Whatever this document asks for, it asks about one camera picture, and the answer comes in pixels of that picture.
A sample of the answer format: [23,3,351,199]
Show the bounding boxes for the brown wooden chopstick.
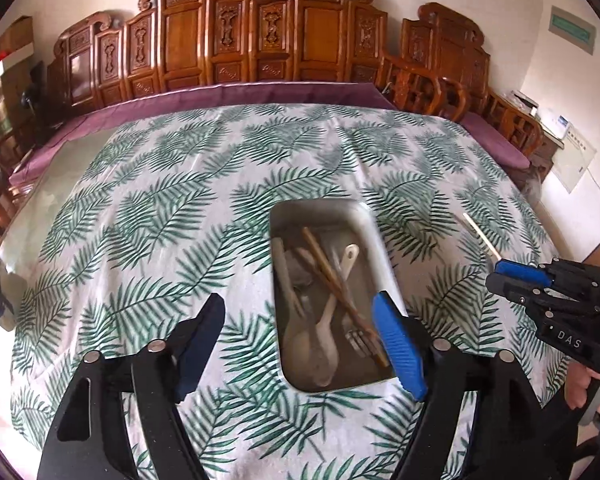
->
[310,247,381,346]
[302,226,388,367]

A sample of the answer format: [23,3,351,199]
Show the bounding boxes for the pale chopstick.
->
[461,212,503,262]

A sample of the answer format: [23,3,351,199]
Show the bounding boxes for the carved wooden armchair bench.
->
[377,2,546,161]

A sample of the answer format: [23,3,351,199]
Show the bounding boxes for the person's right hand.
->
[566,360,600,415]

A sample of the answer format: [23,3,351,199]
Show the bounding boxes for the white plastic spoons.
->
[307,244,361,388]

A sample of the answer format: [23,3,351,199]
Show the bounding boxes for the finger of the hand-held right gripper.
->
[494,257,600,297]
[485,272,588,322]

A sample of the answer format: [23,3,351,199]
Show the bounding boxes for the white device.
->
[509,90,541,119]

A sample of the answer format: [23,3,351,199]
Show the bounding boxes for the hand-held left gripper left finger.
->
[36,292,227,480]

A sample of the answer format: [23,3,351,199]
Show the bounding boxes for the grey rectangular tray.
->
[269,199,408,393]

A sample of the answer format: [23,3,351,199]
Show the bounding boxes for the green wall sign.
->
[549,5,597,54]

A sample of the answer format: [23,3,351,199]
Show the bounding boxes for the leaf-print tablecloth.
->
[10,102,571,480]

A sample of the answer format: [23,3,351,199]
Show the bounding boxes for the white wall panel box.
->
[550,112,599,194]

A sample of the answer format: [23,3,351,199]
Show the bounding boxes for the black furniture piece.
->
[21,59,49,142]

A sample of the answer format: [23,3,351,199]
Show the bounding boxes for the short purple seat cushion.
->
[459,111,532,170]

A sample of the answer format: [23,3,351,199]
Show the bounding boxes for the long carved wooden bench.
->
[45,0,388,113]

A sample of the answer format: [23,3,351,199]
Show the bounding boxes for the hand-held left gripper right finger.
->
[372,290,579,480]

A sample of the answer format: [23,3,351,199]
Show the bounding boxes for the long purple seat cushion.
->
[9,81,397,187]

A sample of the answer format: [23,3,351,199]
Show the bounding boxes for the metal spoon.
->
[271,237,321,386]

